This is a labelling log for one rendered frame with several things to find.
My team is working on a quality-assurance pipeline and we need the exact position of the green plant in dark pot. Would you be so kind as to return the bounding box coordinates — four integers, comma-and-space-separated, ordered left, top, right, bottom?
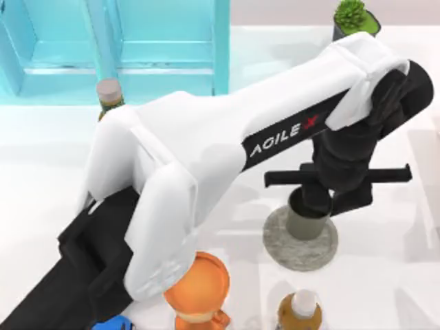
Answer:
331, 0, 382, 44

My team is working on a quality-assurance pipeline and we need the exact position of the orange trophy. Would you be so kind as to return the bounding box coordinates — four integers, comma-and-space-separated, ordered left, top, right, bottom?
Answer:
162, 250, 232, 330

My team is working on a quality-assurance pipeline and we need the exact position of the green bottle with grey cap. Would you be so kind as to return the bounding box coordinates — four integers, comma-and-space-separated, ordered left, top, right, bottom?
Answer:
96, 78, 126, 121

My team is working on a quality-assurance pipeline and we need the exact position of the light blue rack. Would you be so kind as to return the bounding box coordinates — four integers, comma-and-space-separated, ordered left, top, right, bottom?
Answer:
0, 0, 231, 105

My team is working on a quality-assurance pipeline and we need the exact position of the blue object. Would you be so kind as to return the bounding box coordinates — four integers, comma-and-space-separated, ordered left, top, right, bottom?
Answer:
89, 315, 133, 330

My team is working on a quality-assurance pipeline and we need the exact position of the grey round coaster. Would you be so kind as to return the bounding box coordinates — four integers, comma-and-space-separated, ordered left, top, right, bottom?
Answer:
263, 205, 340, 272

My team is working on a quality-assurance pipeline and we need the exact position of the brown bottle with white cap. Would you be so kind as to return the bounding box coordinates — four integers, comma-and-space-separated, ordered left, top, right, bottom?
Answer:
277, 289, 325, 330

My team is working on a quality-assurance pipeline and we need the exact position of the grey cup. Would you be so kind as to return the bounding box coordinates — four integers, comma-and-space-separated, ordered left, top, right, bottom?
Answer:
287, 195, 333, 241

